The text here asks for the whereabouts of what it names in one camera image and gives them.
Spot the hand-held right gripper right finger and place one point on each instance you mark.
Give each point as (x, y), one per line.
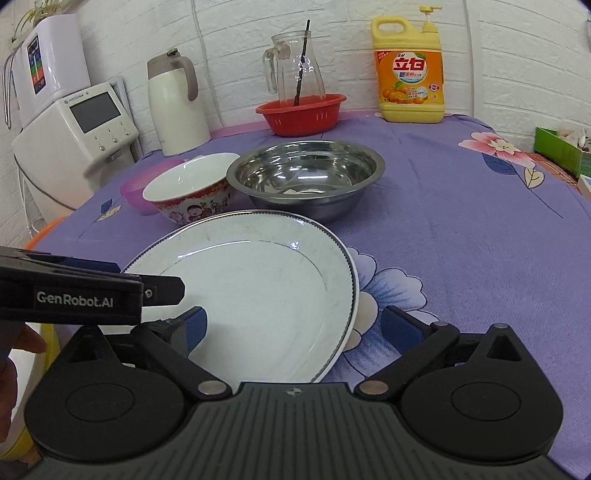
(398, 324)

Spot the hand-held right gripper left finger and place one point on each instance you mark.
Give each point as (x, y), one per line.
(196, 325)

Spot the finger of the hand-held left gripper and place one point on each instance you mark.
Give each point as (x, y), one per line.
(94, 266)
(164, 290)

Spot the white plate with beaded rim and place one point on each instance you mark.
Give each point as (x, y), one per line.
(258, 286)

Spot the purple plastic bowl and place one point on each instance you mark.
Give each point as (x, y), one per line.
(133, 194)

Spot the white ceramic bowl red print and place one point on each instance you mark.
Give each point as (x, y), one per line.
(194, 184)

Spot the stainless steel bowl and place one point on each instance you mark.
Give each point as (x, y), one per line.
(304, 170)

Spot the person's left hand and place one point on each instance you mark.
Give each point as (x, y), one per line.
(27, 341)

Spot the orange plastic basin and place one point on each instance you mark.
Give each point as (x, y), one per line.
(44, 235)

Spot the purple floral tablecloth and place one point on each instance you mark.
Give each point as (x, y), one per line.
(461, 221)

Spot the white water dispenser with screen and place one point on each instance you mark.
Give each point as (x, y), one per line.
(51, 152)

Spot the cream thermal jug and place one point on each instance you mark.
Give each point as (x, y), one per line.
(178, 115)

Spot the red plastic basket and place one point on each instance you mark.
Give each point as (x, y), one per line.
(300, 121)

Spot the white water purifier unit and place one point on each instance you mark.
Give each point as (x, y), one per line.
(55, 50)

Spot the small white box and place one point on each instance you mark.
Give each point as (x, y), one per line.
(585, 187)

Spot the green tissue box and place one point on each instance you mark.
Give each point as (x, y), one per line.
(556, 150)

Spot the yellow detergent pump bottle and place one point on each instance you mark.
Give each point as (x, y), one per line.
(408, 69)

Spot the clear glass pitcher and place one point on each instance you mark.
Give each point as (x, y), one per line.
(314, 69)

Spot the dark stirring stick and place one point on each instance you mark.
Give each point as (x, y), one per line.
(302, 60)

